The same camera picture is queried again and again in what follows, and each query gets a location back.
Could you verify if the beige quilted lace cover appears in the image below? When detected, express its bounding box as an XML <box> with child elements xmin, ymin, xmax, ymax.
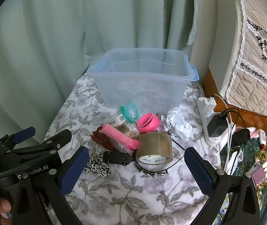
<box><xmin>226</xmin><ymin>0</ymin><xmax>267</xmax><ymax>122</ymax></box>

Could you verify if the clear plastic container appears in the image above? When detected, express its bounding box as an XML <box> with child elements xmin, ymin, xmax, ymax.
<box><xmin>87</xmin><ymin>48</ymin><xmax>199</xmax><ymax>109</ymax></box>

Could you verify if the floral blanket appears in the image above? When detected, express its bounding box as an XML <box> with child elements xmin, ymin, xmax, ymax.
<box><xmin>42</xmin><ymin>75</ymin><xmax>223</xmax><ymax>225</ymax></box>

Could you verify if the black hair clip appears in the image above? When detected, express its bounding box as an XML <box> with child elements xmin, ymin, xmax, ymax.
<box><xmin>103</xmin><ymin>150</ymin><xmax>134</xmax><ymax>166</ymax></box>

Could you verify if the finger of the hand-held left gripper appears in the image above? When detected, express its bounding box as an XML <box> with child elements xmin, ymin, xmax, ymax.
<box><xmin>14</xmin><ymin>129</ymin><xmax>72</xmax><ymax>160</ymax></box>
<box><xmin>0</xmin><ymin>126</ymin><xmax>36</xmax><ymax>149</ymax></box>

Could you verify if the white bottle with red cap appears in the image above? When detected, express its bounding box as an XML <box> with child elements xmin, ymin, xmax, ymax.
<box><xmin>259</xmin><ymin>130</ymin><xmax>266</xmax><ymax>151</ymax></box>

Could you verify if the white power strip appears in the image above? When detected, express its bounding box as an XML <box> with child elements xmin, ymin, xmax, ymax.
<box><xmin>196</xmin><ymin>97</ymin><xmax>220</xmax><ymax>146</ymax></box>

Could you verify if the orange wooden board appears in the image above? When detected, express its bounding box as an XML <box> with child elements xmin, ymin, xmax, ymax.
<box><xmin>205</xmin><ymin>69</ymin><xmax>267</xmax><ymax>132</ymax></box>

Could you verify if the smartphone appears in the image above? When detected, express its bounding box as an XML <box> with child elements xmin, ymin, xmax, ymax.
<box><xmin>251</xmin><ymin>152</ymin><xmax>267</xmax><ymax>188</ymax></box>

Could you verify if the bundle of pink hair ties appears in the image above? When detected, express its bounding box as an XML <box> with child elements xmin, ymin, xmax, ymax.
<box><xmin>137</xmin><ymin>113</ymin><xmax>160</xmax><ymax>133</ymax></box>

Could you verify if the dark green floral cloth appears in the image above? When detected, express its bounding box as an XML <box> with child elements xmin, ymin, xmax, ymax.
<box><xmin>220</xmin><ymin>131</ymin><xmax>267</xmax><ymax>225</ymax></box>

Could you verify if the black and white scrunchie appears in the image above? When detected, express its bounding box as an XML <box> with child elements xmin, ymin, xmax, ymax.
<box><xmin>84</xmin><ymin>153</ymin><xmax>112</xmax><ymax>177</ymax></box>

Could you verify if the pale green curtain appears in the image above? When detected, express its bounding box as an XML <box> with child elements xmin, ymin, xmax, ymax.
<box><xmin>0</xmin><ymin>0</ymin><xmax>199</xmax><ymax>146</ymax></box>

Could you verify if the white appliance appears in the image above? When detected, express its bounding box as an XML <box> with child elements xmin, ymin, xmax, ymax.
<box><xmin>190</xmin><ymin>0</ymin><xmax>244</xmax><ymax>96</ymax></box>

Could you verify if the pink hair roller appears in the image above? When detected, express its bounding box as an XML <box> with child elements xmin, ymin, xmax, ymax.
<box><xmin>101</xmin><ymin>123</ymin><xmax>140</xmax><ymax>151</ymax></box>

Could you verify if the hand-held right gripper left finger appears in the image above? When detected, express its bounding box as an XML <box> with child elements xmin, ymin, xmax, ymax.
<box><xmin>12</xmin><ymin>146</ymin><xmax>90</xmax><ymax>225</ymax></box>

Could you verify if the white barcode tag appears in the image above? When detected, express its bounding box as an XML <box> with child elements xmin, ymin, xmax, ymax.
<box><xmin>107</xmin><ymin>114</ymin><xmax>127</xmax><ymax>126</ymax></box>

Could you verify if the black charger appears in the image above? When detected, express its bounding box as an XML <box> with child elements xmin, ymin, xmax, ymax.
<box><xmin>207</xmin><ymin>115</ymin><xmax>229</xmax><ymax>137</ymax></box>

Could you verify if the brown packing tape roll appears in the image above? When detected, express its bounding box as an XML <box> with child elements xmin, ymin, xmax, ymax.
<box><xmin>136</xmin><ymin>132</ymin><xmax>173</xmax><ymax>166</ymax></box>

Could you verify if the black adapter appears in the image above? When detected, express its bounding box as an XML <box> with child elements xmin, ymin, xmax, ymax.
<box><xmin>232</xmin><ymin>130</ymin><xmax>251</xmax><ymax>146</ymax></box>

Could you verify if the black cable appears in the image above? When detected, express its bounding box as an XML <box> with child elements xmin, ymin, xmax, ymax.
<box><xmin>220</xmin><ymin>108</ymin><xmax>242</xmax><ymax>135</ymax></box>

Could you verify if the bundle of teal hair ties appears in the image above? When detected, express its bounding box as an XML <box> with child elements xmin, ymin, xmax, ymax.
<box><xmin>119</xmin><ymin>102</ymin><xmax>140</xmax><ymax>123</ymax></box>

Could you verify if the white cable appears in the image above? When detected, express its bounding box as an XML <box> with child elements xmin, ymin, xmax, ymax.
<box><xmin>214</xmin><ymin>94</ymin><xmax>237</xmax><ymax>171</ymax></box>

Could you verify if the white plastic wrap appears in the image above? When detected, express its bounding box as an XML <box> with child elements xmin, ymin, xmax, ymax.
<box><xmin>161</xmin><ymin>106</ymin><xmax>193</xmax><ymax>141</ymax></box>

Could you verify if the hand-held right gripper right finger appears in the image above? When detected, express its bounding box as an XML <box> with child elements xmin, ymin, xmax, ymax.
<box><xmin>184</xmin><ymin>147</ymin><xmax>261</xmax><ymax>225</ymax></box>

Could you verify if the bag of cotton swabs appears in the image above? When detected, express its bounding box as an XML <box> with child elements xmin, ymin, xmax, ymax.
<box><xmin>109</xmin><ymin>122</ymin><xmax>140</xmax><ymax>146</ymax></box>

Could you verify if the dark red hair claw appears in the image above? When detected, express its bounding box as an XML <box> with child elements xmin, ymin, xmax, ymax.
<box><xmin>91</xmin><ymin>127</ymin><xmax>120</xmax><ymax>152</ymax></box>

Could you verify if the black beaded headband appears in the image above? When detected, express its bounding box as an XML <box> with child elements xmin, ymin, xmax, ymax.
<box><xmin>133</xmin><ymin>131</ymin><xmax>186</xmax><ymax>177</ymax></box>

